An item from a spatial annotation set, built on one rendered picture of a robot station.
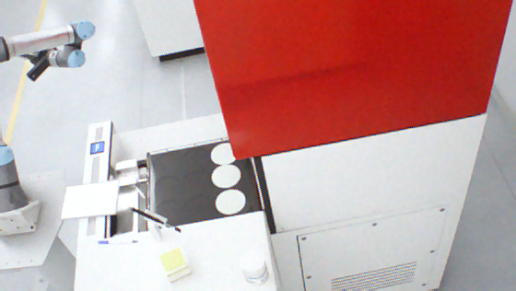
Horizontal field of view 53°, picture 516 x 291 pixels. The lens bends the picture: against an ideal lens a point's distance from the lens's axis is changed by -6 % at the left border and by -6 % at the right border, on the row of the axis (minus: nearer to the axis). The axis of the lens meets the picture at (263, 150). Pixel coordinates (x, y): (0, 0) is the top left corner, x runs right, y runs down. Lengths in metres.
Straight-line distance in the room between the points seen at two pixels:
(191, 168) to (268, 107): 0.65
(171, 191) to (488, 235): 1.64
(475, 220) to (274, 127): 1.67
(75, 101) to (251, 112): 2.62
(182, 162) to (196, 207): 0.21
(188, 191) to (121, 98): 1.93
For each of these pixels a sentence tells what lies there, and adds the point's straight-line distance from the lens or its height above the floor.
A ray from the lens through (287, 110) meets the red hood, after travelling 1.41.
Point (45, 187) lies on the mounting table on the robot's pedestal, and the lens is 2.27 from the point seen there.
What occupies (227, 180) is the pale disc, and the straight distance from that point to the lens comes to 1.91.
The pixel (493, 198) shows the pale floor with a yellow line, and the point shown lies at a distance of 3.00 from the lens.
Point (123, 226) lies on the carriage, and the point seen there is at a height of 0.88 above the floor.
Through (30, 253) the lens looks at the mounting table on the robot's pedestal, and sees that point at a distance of 2.11.
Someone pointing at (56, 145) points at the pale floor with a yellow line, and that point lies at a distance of 3.67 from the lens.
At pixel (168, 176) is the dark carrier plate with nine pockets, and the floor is 0.90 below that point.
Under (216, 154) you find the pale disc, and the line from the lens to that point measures 1.99.
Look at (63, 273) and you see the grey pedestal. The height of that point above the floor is 0.47.
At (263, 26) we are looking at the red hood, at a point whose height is 1.66.
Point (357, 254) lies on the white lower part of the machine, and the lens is 2.08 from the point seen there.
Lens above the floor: 2.38
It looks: 49 degrees down
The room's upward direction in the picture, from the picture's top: 11 degrees counter-clockwise
